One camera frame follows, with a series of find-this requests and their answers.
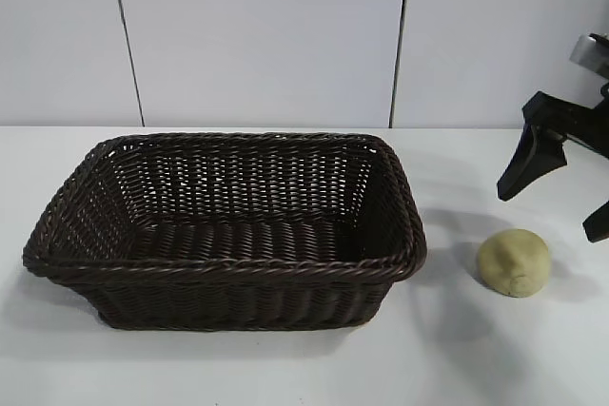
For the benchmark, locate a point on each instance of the dark brown woven basket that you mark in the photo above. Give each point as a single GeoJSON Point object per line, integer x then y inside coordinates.
{"type": "Point", "coordinates": [228, 292]}

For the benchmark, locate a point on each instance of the pale yellow egg yolk pastry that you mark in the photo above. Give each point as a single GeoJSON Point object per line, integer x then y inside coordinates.
{"type": "Point", "coordinates": [511, 261]}

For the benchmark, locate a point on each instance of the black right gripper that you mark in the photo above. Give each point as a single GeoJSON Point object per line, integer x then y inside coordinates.
{"type": "Point", "coordinates": [571, 125]}

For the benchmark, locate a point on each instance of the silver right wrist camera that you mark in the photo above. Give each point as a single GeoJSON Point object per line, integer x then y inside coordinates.
{"type": "Point", "coordinates": [590, 56]}

